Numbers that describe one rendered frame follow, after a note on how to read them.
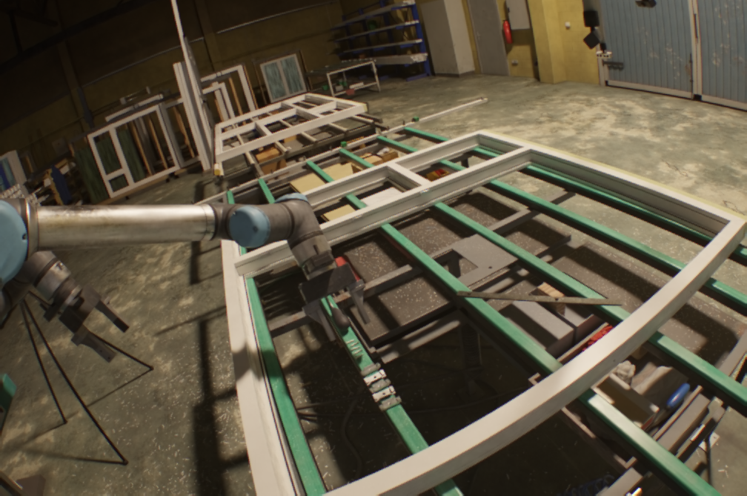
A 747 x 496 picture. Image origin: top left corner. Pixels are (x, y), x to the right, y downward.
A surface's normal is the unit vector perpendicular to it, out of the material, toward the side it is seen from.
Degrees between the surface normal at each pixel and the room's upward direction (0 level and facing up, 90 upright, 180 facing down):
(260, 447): 0
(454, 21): 90
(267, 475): 0
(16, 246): 87
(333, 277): 52
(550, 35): 90
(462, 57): 90
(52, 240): 113
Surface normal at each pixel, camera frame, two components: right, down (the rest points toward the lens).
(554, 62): 0.39, 0.32
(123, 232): 0.80, 0.30
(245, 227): -0.47, 0.11
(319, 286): 0.20, -0.30
